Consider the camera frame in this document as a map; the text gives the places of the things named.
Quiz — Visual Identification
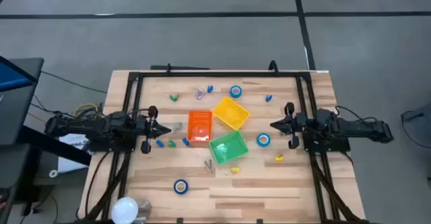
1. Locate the yellow cable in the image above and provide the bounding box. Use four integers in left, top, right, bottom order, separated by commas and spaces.
73, 102, 100, 117

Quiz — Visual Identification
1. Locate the black floor cable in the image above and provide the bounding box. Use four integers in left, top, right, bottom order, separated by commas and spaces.
40, 70, 108, 94

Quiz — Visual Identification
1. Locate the dark blue tape roll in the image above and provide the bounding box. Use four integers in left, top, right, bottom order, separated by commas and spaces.
173, 179, 189, 195

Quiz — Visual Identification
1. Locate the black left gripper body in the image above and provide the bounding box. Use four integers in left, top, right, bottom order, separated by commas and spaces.
140, 105, 159, 155

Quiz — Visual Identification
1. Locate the green plastic basket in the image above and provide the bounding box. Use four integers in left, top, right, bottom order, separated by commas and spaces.
208, 130, 250, 165

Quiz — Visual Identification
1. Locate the yellow plastic basket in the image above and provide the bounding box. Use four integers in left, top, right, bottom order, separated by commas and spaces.
212, 96, 251, 131

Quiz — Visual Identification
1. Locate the orange plastic basket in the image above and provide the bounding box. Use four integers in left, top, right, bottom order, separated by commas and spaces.
187, 110, 214, 143

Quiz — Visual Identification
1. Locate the monitor with blue screen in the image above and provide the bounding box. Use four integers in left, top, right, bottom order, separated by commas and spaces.
0, 54, 38, 93

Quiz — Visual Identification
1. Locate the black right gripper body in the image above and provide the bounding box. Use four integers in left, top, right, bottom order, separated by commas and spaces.
284, 102, 306, 150

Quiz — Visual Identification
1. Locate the black stand beam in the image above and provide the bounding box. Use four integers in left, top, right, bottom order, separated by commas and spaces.
18, 125, 92, 167

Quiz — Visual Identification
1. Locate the black aluminium table frame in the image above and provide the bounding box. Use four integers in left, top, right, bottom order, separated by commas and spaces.
75, 62, 371, 224

